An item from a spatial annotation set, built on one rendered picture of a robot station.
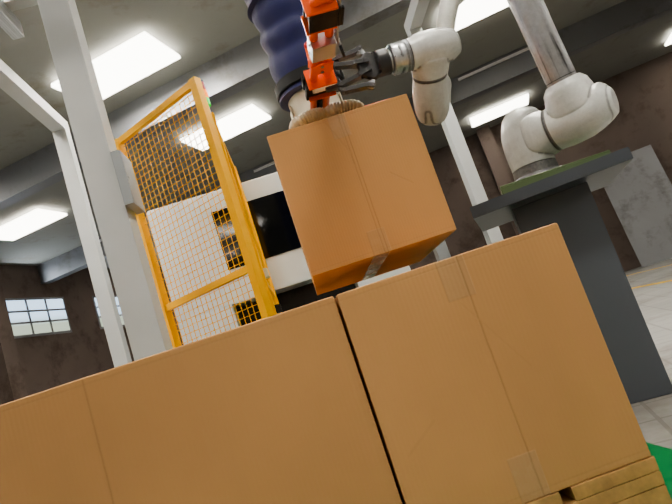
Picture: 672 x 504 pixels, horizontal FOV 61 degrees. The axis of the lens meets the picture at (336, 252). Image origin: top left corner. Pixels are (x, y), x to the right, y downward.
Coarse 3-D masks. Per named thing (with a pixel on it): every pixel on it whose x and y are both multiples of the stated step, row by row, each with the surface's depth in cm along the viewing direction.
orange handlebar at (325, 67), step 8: (312, 0) 122; (320, 0) 121; (328, 0) 122; (328, 32) 134; (312, 40) 136; (312, 64) 147; (320, 64) 148; (328, 64) 149; (312, 72) 150; (320, 72) 152; (328, 72) 154; (312, 80) 156; (312, 104) 172; (328, 104) 175; (368, 104) 191
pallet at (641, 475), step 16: (640, 464) 89; (656, 464) 89; (592, 480) 89; (608, 480) 89; (624, 480) 89; (640, 480) 89; (656, 480) 89; (544, 496) 88; (560, 496) 88; (576, 496) 88; (592, 496) 88; (608, 496) 88; (624, 496) 88; (640, 496) 88; (656, 496) 89
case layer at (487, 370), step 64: (512, 256) 95; (320, 320) 91; (384, 320) 92; (448, 320) 92; (512, 320) 93; (576, 320) 93; (64, 384) 88; (128, 384) 88; (192, 384) 89; (256, 384) 89; (320, 384) 90; (384, 384) 90; (448, 384) 90; (512, 384) 91; (576, 384) 91; (0, 448) 86; (64, 448) 86; (128, 448) 87; (192, 448) 87; (256, 448) 88; (320, 448) 88; (384, 448) 94; (448, 448) 89; (512, 448) 89; (576, 448) 90; (640, 448) 90
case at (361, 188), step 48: (288, 144) 152; (336, 144) 152; (384, 144) 152; (288, 192) 150; (336, 192) 150; (384, 192) 150; (432, 192) 150; (336, 240) 148; (384, 240) 148; (432, 240) 155; (336, 288) 203
